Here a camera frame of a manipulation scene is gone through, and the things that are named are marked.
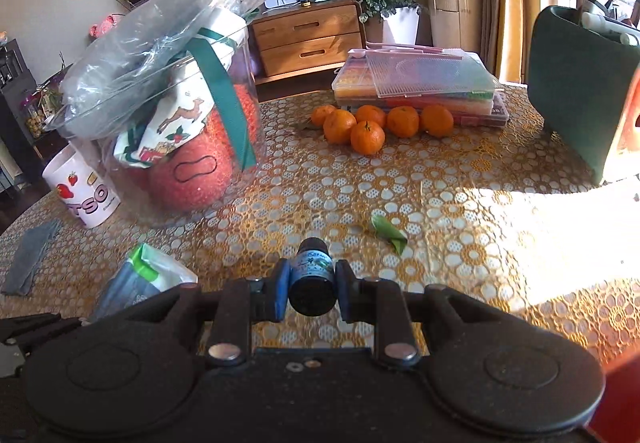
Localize wooden drawer cabinet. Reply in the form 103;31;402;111
250;0;364;84

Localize green leaf scrap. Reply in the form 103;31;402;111
371;214;408;255

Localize small dark blue bottle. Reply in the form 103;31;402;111
288;237;336;317

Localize yellow curtain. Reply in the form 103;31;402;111
497;0;524;82

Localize white strawberry mug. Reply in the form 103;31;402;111
42;145;120;229

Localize grey cloth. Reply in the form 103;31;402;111
1;218;62;297

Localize orange mandarin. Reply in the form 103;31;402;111
322;109;357;145
355;105;386;129
350;120;386;156
420;105;454;138
386;106;420;138

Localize clear plastic bead cases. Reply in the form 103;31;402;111
332;42;509;129

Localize green orange tissue box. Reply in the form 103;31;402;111
527;5;639;184

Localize green white wipes packet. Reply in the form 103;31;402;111
88;244;198;323

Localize clear bag with red basket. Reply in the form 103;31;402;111
49;0;265;225

